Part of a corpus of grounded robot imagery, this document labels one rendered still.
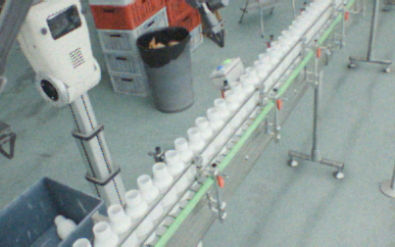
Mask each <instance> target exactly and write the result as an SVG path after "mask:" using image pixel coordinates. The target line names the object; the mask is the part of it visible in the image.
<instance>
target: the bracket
mask: <svg viewBox="0 0 395 247"><path fill-rule="evenodd" d="M357 4H358V0H356V6H358V5H357ZM365 5H366V0H363V5H362V6H358V7H361V10H362V12H361V13H357V7H356V11H355V12H356V14H361V19H363V18H364V15H365V8H366V6H365ZM335 6H336V2H333V1H331V2H330V7H333V9H331V10H330V11H331V13H332V14H330V19H331V20H334V19H335V15H333V14H335V12H341V15H342V22H341V34H336V28H335V29H334V31H333V34H335V35H336V36H340V37H339V38H340V39H341V42H336V41H335V38H336V37H335V36H333V41H334V42H335V43H339V46H340V49H343V46H344V45H345V43H344V42H343V41H344V38H345V37H346V36H345V34H344V27H345V19H346V21H348V14H349V13H353V11H348V10H347V8H346V4H343V9H341V10H336V9H334V7H335ZM307 7H308V6H307V2H304V3H303V8H300V7H297V10H301V12H303V11H306V8H307ZM270 37H271V40H263V43H267V45H268V48H271V43H273V42H275V38H273V35H270ZM300 38H301V41H300V42H303V43H302V44H301V48H303V50H301V51H300V52H299V53H301V55H300V56H306V50H304V49H306V48H313V51H314V72H313V73H309V72H308V66H307V65H306V73H307V74H312V79H313V80H307V76H308V75H307V74H305V80H306V81H308V82H311V86H312V87H313V88H314V89H316V85H318V82H317V77H318V75H319V74H318V73H317V56H318V58H319V57H320V56H321V49H323V50H325V47H323V46H319V44H318V40H317V39H314V45H313V46H311V45H307V43H305V42H306V39H307V36H306V35H301V37H300ZM256 87H258V90H257V91H260V93H259V98H261V99H260V100H259V101H258V102H257V103H259V106H258V107H261V108H264V106H266V100H264V99H265V98H271V99H272V103H273V123H274V125H273V124H270V123H269V116H266V124H268V125H266V133H268V134H269V135H273V141H274V143H276V144H277V143H278V141H279V139H280V138H281V135H280V134H279V131H280V130H281V126H280V125H278V110H281V101H287V100H288V99H287V98H283V97H279V93H277V88H274V89H273V96H270V95H267V94H266V92H263V91H264V90H265V89H266V85H265V84H263V83H259V84H258V85H257V86H256ZM216 88H217V89H220V90H221V92H222V98H223V99H224V94H225V92H226V91H227V90H230V84H228V80H224V81H223V86H219V85H216ZM269 125H271V126H273V132H274V133H270V132H269ZM155 150H156V154H155V153H152V152H150V151H149V152H148V155H149V156H154V159H155V164H158V163H163V162H164V161H163V160H166V159H165V151H162V150H161V149H160V146H158V147H156V148H155ZM191 160H192V161H193V165H194V166H196V167H195V170H196V172H197V174H196V175H195V177H196V181H198V182H200V183H203V181H205V179H206V173H209V174H210V175H211V180H213V181H214V184H215V188H216V198H217V201H216V200H213V198H212V192H211V189H210V190H209V191H208V199H211V201H210V202H209V204H210V209H213V211H215V212H217V213H218V214H219V215H218V219H219V220H220V222H221V223H225V218H226V217H227V213H226V212H225V202H223V201H222V197H221V188H223V179H224V178H226V179H229V175H227V174H225V173H221V168H219V167H218V164H216V163H213V164H211V166H212V170H208V169H205V166H203V165H201V164H202V163H203V156H199V155H195V156H194V157H193V159H191ZM213 202H214V203H216V204H218V205H217V206H216V209H214V207H213Z"/></svg>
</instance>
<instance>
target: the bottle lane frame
mask: <svg viewBox="0 0 395 247"><path fill-rule="evenodd" d="M357 5H358V6H362V5H363V0H358V4H357ZM358 6H356V0H351V1H350V2H349V3H348V5H346V8H347V10H348V11H353V13H349V14H348V21H346V19H345V27H344V34H345V36H346V34H347V33H348V31H349V30H350V29H351V27H352V25H353V24H354V23H355V22H356V20H357V18H358V17H359V16H360V15H361V14H356V12H355V11H356V7H357V13H361V12H362V10H361V7H358ZM341 22H342V15H341V12H340V14H339V15H338V17H337V18H336V19H335V21H333V24H331V25H330V27H329V28H328V30H326V31H325V33H324V34H323V35H322V36H321V38H320V39H319V41H318V44H319V46H323V47H325V50H323V49H321V56H320V57H319V58H318V56H317V73H318V74H319V73H320V72H321V69H323V66H325V64H326V56H327V51H328V48H330V47H331V44H333V52H334V51H335V50H336V48H337V47H338V45H339V43H335V42H334V41H333V36H335V37H336V38H335V41H336V42H341V39H340V38H339V37H340V36H336V35H335V34H333V31H334V29H335V28H336V34H341ZM306 65H307V66H308V72H309V73H313V72H314V51H313V48H311V51H310V52H309V54H308V55H307V56H306V58H304V60H303V61H302V62H301V63H300V65H299V66H297V69H296V70H293V71H294V72H293V74H291V76H290V77H289V78H288V80H287V81H285V82H284V83H283V85H281V88H280V89H279V90H277V93H279V97H283V98H287V99H288V100H287V101H281V110H278V125H280V126H282V125H283V124H284V122H285V121H286V119H288V116H290V114H291V112H292V111H293V109H294V108H295V107H296V105H297V104H298V103H299V101H300V100H301V98H302V97H303V96H304V94H305V93H306V91H307V90H308V89H309V87H310V85H311V82H308V81H306V80H305V74H307V73H306ZM307 75H308V76H307V80H313V79H312V74H307ZM261 110H262V109H261ZM266 116H269V124H273V125H274V123H273V103H272V99H271V100H270V102H269V104H268V105H266V108H264V110H262V112H261V114H260V115H258V116H257V118H256V119H255V120H253V123H251V125H249V127H248V129H247V130H246V131H245V133H243V136H238V137H240V139H239V140H238V141H237V143H235V145H234V146H233V148H231V149H229V148H228V149H229V150H230V151H229V152H228V154H227V155H226V156H225V158H224V159H223V161H221V162H218V163H219V165H218V167H219V168H221V173H225V174H227V175H229V179H226V178H224V179H223V188H221V197H222V201H223V202H225V204H227V203H228V201H229V200H230V198H231V197H232V196H233V194H234V193H235V191H236V190H237V188H238V187H239V186H240V185H241V183H242V181H243V180H244V178H246V176H247V175H248V173H249V172H250V171H251V169H253V166H254V165H255V164H256V162H257V161H258V160H259V158H260V157H261V155H262V154H263V153H264V151H265V150H266V148H267V147H268V146H269V144H270V143H271V141H272V140H273V135H269V134H268V133H266V125H268V124H267V123H266ZM207 178H208V179H207V180H206V182H205V183H200V184H201V185H202V186H201V187H200V189H199V190H198V191H197V192H196V191H193V192H195V196H193V198H192V199H191V200H188V199H186V200H187V201H188V204H187V205H186V206H185V208H184V209H181V210H182V212H180V214H179V215H178V216H177V217H173V218H174V222H173V223H172V224H171V226H166V228H167V230H166V231H165V233H163V236H158V235H156V236H158V237H159V238H160V239H159V240H158V242H157V243H156V244H155V246H150V247H197V246H198V244H199V243H200V241H201V240H202V239H203V236H205V235H206V233H207V231H208V230H209V228H211V226H212V224H213V223H214V222H215V221H216V219H217V218H218V215H219V214H218V213H217V212H215V211H213V209H210V204H209V202H210V201H211V199H208V191H209V190H210V189H211V192H212V198H213V200H216V201H217V198H216V188H215V184H214V181H213V180H211V177H210V176H207Z"/></svg>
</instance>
